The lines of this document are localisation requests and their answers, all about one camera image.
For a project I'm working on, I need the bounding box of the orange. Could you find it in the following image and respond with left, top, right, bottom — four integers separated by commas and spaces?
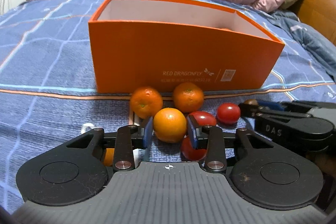
103, 148, 114, 166
153, 107, 187, 143
130, 86, 163, 119
173, 82, 204, 113

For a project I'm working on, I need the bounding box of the red tomato right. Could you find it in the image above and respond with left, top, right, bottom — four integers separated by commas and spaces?
217, 103, 240, 124

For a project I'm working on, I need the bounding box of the orange cardboard shoe box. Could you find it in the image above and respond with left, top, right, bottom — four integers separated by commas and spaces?
88, 0, 284, 93

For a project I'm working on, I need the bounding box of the red tomato under finger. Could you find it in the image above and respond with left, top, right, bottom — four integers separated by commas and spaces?
181, 137, 207, 161

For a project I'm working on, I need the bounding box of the wooden headboard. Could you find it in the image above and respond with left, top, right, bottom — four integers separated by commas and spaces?
289, 0, 336, 44

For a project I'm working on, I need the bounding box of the blue plaid bed sheet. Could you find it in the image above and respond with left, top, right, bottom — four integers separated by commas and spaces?
1, 0, 335, 213

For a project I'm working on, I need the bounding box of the red tomato middle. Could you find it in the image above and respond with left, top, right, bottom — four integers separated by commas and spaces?
189, 111, 217, 126

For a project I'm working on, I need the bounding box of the grey blue blanket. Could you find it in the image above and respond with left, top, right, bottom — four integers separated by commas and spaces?
266, 10, 336, 81

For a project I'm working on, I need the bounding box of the dark brown passion fruit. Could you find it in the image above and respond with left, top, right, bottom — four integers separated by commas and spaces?
244, 99, 259, 106

